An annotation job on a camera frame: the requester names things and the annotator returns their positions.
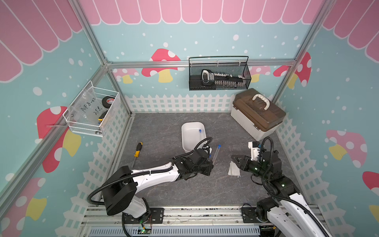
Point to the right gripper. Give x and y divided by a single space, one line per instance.
244 163

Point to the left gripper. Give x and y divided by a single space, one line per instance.
208 165

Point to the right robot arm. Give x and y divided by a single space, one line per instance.
285 207

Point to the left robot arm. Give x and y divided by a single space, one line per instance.
118 193

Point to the white plastic tray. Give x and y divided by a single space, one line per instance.
190 135

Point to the brown lid storage box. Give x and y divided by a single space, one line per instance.
256 114

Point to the yellow black screwdriver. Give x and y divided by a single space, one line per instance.
137 153

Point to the socket set in basket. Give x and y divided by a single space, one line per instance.
209 78

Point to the black tape roll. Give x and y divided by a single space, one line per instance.
107 101

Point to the clear labelled plastic bag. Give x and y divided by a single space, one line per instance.
86 108

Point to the black wire wall basket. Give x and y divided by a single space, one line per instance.
234 65

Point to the white wire wall basket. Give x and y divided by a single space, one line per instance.
105 120

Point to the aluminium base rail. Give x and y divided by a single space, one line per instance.
198 221

